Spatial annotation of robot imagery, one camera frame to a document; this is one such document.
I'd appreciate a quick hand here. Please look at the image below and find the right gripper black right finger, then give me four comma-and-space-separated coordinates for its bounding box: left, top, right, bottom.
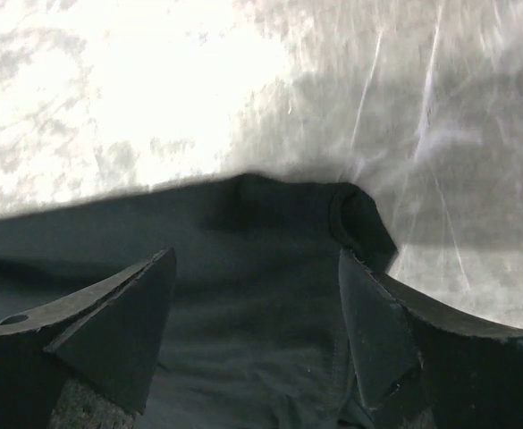
339, 251, 523, 428

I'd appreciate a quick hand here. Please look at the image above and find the black floral print t shirt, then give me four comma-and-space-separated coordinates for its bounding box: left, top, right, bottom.
0, 175, 396, 428

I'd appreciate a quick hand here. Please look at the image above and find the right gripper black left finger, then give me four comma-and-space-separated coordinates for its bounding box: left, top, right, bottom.
0, 250, 176, 428

